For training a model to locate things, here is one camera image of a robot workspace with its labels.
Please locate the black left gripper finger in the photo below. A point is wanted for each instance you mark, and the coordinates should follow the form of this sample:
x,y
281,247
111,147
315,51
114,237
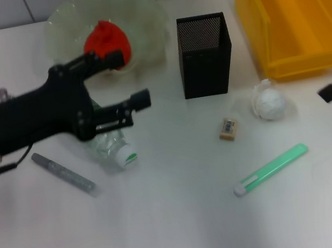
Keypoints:
x,y
139,100

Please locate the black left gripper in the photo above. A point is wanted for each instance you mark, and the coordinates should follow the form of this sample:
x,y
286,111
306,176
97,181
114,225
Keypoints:
x,y
34,117

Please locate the red-orange fruit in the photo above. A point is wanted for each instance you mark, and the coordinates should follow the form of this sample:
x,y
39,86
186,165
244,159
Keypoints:
x,y
107,38

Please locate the clear plastic water bottle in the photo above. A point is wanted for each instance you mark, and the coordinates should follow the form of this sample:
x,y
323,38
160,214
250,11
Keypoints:
x,y
109,149

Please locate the white paper ball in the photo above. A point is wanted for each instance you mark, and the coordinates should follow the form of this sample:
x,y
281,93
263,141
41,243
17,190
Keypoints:
x,y
269,103

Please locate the beige eraser with barcode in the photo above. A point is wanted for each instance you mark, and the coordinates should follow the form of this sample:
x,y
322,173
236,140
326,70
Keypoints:
x,y
228,129

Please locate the green glass fruit bowl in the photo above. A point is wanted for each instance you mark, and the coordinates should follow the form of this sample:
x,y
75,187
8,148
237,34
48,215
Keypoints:
x,y
142,23

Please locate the black mesh pen holder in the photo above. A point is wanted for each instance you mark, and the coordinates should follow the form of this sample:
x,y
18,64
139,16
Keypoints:
x,y
205,73

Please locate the gray marker pen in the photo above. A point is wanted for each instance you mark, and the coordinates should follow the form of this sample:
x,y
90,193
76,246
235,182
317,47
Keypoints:
x,y
63,174

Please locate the yellow plastic bin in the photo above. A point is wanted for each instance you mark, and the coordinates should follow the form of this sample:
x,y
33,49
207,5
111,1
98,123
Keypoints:
x,y
294,13

